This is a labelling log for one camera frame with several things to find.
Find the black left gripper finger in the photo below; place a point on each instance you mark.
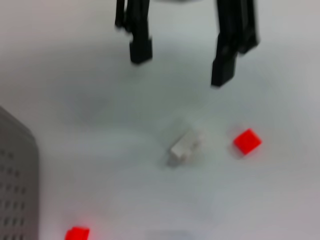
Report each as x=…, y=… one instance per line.
x=140, y=37
x=225, y=62

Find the grey perforated storage basket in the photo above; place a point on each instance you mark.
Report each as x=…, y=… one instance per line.
x=17, y=175

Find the small red building brick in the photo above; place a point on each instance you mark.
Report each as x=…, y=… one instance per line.
x=77, y=233
x=247, y=140

